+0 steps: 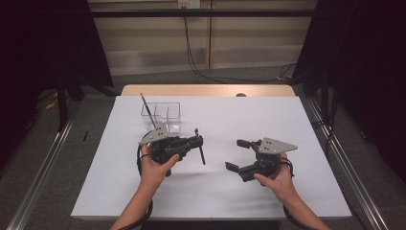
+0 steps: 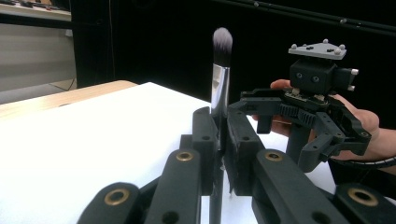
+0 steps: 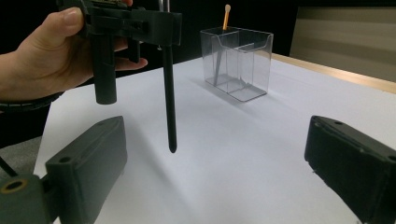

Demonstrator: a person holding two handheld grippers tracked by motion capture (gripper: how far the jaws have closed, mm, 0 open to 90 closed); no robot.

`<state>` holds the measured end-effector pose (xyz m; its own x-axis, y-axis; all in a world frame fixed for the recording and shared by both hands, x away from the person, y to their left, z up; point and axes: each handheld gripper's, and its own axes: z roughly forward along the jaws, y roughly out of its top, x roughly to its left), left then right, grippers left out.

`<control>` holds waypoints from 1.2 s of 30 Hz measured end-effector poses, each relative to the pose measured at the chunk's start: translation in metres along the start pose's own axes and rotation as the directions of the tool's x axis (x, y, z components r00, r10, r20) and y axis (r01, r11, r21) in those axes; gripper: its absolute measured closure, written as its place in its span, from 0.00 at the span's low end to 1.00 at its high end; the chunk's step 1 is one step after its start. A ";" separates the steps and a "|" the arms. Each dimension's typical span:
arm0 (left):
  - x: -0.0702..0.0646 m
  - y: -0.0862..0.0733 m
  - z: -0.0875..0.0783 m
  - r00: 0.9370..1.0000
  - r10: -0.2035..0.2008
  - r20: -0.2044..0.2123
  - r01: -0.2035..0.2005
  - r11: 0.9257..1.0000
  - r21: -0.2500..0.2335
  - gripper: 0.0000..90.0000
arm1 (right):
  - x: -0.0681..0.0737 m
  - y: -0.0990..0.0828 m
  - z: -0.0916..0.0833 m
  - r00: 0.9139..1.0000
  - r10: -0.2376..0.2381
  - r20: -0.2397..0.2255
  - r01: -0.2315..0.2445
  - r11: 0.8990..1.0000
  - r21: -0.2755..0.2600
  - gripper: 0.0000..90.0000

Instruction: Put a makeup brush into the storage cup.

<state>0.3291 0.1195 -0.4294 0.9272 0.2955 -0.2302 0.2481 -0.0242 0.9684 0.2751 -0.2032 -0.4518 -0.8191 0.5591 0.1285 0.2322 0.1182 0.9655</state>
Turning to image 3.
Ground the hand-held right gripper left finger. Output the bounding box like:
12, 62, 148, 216
45, 116, 129, 224

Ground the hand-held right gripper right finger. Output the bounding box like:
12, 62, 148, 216
304, 115, 396, 224

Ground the black orange-tipped makeup brush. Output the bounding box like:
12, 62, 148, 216
213, 4, 232, 87

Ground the slim black makeup brush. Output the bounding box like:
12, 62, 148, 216
158, 0, 178, 154

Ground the clear plastic compartment organizer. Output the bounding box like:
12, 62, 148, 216
200, 26, 275, 103

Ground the dark curtain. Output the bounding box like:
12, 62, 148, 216
0, 0, 300, 78

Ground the wooden table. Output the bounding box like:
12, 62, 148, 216
255, 50, 396, 95

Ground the white table board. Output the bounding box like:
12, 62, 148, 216
32, 52, 396, 224

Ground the left hand-held gripper black cable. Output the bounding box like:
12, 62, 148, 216
0, 91, 64, 114

